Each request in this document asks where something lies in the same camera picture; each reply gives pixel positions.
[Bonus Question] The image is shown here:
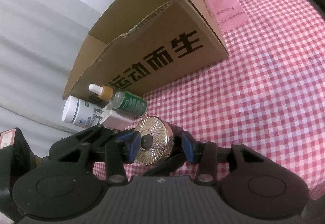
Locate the pink checkered tablecloth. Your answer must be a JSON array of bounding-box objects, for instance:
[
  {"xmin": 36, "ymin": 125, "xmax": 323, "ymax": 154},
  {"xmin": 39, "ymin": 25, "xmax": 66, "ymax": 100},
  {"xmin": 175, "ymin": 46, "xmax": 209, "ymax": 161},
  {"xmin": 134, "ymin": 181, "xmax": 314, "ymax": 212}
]
[{"xmin": 92, "ymin": 0, "xmax": 325, "ymax": 201}]

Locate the white wall charger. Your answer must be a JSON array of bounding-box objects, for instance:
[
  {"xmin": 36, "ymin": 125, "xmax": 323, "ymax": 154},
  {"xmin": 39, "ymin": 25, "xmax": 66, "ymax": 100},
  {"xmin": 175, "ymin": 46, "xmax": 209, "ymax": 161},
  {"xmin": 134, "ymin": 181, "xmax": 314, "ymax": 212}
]
[{"xmin": 99, "ymin": 104, "xmax": 134, "ymax": 130}]

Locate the pink cartoon label patch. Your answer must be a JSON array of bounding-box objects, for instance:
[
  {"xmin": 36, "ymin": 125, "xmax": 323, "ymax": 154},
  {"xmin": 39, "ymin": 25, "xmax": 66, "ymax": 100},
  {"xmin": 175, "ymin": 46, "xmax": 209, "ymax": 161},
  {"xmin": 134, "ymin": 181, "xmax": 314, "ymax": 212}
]
[{"xmin": 206, "ymin": 0, "xmax": 249, "ymax": 33}]

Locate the brown cardboard box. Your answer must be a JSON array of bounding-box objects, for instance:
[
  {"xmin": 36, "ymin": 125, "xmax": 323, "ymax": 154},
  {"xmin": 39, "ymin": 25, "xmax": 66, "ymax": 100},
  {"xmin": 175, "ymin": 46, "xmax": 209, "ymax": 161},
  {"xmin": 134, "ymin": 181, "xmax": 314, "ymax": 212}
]
[{"xmin": 63, "ymin": 0, "xmax": 229, "ymax": 102}]

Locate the green dropper bottle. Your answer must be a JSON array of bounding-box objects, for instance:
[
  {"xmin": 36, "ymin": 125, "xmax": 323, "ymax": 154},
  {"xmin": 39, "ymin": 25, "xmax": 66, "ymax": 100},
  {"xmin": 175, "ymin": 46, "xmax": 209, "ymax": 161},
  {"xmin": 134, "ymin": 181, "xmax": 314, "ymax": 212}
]
[{"xmin": 89, "ymin": 83, "xmax": 148, "ymax": 117}]

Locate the gold lid cosmetic jar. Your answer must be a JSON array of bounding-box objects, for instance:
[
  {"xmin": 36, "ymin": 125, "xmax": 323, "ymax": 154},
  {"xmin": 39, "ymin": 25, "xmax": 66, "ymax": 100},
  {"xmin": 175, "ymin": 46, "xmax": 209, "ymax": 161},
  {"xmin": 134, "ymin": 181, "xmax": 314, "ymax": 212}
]
[{"xmin": 134, "ymin": 116, "xmax": 186, "ymax": 172}]

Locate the white supplement bottle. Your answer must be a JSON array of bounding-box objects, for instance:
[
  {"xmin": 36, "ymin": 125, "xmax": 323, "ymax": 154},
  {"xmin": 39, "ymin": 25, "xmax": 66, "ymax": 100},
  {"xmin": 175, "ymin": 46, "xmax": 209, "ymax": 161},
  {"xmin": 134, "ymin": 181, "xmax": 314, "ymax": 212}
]
[{"xmin": 62, "ymin": 95, "xmax": 103, "ymax": 128}]

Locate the white curtain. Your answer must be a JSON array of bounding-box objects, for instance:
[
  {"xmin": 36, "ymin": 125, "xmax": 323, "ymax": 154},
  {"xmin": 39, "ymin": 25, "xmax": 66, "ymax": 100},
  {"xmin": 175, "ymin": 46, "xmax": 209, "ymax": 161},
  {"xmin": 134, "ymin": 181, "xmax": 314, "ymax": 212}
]
[{"xmin": 1, "ymin": 0, "xmax": 115, "ymax": 156}]

